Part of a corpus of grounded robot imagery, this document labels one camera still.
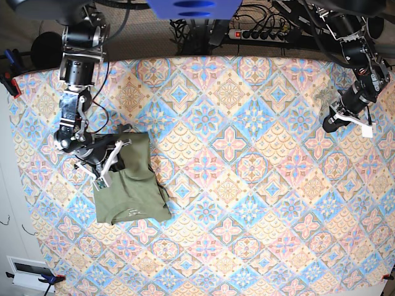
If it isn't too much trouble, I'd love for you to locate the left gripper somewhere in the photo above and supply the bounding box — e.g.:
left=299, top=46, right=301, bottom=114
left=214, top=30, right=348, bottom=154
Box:
left=322, top=82, right=377, bottom=133

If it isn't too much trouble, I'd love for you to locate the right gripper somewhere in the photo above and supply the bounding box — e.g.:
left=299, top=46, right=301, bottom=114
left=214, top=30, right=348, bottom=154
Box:
left=73, top=137, right=125, bottom=173

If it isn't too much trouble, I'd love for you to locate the green t-shirt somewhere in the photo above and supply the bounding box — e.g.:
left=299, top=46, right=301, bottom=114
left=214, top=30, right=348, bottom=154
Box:
left=94, top=133, right=172, bottom=225

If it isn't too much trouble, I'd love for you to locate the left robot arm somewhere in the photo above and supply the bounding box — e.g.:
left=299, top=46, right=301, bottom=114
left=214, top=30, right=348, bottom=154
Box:
left=302, top=1, right=391, bottom=138

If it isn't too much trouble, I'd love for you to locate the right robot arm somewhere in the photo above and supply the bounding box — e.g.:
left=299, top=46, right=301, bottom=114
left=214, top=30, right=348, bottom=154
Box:
left=8, top=1, right=125, bottom=177

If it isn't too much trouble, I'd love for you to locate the patterned tablecloth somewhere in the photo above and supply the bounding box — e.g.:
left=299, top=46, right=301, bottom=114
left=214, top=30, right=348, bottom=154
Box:
left=9, top=57, right=394, bottom=295

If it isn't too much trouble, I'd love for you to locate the white power strip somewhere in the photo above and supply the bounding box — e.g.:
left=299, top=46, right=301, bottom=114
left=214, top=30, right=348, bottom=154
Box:
left=228, top=29, right=286, bottom=42

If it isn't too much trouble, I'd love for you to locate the blue clamp lower left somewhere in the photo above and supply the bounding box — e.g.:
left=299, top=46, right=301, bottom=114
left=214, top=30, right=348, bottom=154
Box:
left=5, top=271, right=66, bottom=292

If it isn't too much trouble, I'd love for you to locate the blue clamp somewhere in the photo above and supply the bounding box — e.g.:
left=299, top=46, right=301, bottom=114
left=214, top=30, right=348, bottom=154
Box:
left=1, top=49, right=22, bottom=99
left=5, top=271, right=66, bottom=292

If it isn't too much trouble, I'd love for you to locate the black round stool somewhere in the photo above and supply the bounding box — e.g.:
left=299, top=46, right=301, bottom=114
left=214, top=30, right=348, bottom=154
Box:
left=30, top=31, right=63, bottom=70

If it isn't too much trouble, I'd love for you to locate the blue clamp upper left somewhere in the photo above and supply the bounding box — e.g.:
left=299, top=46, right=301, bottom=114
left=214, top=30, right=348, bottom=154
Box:
left=1, top=49, right=22, bottom=99

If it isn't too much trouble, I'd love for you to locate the orange clamp lower right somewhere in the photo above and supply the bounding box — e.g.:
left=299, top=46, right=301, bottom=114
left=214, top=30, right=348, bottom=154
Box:
left=382, top=274, right=394, bottom=281

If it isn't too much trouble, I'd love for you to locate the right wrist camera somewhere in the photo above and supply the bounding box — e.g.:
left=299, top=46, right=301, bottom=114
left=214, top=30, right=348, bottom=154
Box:
left=93, top=176, right=112, bottom=191

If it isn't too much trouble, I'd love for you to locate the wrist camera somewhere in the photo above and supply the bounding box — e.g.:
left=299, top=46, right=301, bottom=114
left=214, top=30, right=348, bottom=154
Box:
left=361, top=122, right=376, bottom=138
left=93, top=176, right=112, bottom=191

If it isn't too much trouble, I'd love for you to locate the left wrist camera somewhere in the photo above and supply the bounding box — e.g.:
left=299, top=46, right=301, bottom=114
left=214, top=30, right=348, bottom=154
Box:
left=361, top=122, right=376, bottom=138

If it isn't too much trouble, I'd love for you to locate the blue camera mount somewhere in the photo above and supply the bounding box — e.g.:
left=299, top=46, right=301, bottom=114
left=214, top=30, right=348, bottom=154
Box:
left=146, top=0, right=242, bottom=20

